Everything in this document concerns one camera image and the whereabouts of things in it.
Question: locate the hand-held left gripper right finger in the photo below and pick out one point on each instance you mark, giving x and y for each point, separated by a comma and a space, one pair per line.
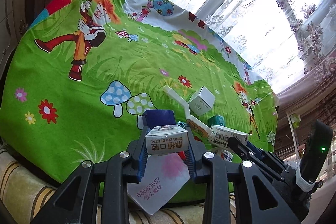
190, 161

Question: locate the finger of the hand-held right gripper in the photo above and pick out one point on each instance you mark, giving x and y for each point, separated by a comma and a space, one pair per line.
249, 155
256, 149

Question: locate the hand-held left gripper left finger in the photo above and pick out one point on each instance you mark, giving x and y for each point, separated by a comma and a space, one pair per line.
141, 163

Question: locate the large white pink-print carton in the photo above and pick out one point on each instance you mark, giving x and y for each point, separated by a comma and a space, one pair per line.
157, 179

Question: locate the small brown-lettered carton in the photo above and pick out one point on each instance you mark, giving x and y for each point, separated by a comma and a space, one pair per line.
166, 144

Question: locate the white cube carton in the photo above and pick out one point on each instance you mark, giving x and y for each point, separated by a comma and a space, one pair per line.
200, 103

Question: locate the white zigzag plastic piece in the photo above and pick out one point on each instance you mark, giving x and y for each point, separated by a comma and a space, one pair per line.
181, 100

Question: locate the white red-print carton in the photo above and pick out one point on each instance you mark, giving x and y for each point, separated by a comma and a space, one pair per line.
225, 155

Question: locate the white barcode carton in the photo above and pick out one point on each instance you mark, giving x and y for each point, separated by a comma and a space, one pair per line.
223, 136

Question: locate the yellow green small object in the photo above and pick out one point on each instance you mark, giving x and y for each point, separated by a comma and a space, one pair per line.
295, 121

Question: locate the white orange-print carton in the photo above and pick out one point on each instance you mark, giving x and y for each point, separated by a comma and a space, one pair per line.
199, 127

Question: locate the teal block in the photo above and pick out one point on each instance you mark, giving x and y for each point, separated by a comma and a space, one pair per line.
217, 120

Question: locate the mauve patterned curtain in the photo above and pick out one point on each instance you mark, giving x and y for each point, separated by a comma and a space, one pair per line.
309, 98

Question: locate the dark blue carton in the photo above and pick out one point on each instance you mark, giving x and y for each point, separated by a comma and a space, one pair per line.
157, 117

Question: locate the green cartoon printed cloth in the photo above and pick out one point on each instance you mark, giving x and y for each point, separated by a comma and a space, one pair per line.
78, 108

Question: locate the white lace sheer curtain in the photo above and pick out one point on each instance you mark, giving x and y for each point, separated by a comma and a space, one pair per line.
262, 29

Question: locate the striped plush cushion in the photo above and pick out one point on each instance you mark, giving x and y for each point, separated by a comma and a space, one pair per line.
21, 187

